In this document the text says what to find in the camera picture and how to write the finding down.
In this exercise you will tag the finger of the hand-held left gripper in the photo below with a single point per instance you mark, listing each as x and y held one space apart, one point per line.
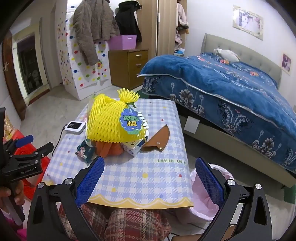
24 140
41 150

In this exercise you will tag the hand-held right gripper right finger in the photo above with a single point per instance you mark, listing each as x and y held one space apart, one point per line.
208 180

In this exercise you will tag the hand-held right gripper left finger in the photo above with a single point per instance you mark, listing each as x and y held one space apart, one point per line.
91 183

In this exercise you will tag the bin with pink bag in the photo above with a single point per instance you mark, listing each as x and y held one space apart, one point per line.
201 204

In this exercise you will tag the dark green snack packet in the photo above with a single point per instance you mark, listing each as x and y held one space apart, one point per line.
85 151

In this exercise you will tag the orange plastic bag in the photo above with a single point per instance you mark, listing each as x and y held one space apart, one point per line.
108 149

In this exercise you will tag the yellow foam fruit net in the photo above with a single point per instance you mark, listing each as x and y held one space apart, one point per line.
104 120

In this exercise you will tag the white printed packaging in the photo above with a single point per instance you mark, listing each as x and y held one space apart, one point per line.
143 121

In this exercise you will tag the person's left forearm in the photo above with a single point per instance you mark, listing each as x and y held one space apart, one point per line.
13 234

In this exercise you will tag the person's left hand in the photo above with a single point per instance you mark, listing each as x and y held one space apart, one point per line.
5 192

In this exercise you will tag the red plastic stool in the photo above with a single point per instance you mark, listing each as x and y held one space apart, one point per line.
30 190

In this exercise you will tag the white pocket router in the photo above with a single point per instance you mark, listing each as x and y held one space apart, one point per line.
74 127

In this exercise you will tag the blue checked tablecloth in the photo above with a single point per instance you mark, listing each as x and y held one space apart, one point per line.
138 171

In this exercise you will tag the dark wooden door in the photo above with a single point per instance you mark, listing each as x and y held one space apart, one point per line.
12 88

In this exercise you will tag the white paper tag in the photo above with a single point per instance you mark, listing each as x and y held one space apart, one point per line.
191 124

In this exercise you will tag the plaid pajama pants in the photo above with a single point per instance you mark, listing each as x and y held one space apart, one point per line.
134 224

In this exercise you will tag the white polka dot cabinet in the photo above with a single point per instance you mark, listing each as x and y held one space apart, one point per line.
74 69

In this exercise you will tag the blue floral blanket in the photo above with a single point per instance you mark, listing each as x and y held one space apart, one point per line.
219 78

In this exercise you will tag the green floor mat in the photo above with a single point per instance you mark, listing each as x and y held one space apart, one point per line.
145 95

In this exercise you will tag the wooden drawer cabinet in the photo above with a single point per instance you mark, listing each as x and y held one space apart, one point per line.
129 69

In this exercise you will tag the white pillow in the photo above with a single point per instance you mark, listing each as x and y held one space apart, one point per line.
227 55

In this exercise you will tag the brown quilted jacket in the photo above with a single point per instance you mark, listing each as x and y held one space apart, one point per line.
90 30

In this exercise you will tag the purple plastic basket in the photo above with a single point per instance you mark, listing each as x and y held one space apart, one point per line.
122 42

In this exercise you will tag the black jacket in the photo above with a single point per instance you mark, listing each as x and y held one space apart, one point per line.
127 20

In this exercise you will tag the light wooden wardrobe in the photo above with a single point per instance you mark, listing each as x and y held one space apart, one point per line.
166 25

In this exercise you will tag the pink hanging garment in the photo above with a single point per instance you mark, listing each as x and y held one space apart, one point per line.
182 14

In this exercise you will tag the grey upholstered bed frame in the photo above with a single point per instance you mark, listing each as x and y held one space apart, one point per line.
231 42

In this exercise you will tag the small wall picture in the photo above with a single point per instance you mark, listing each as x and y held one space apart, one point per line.
286 63

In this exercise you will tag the large wall poster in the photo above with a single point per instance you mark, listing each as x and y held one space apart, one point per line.
247 22

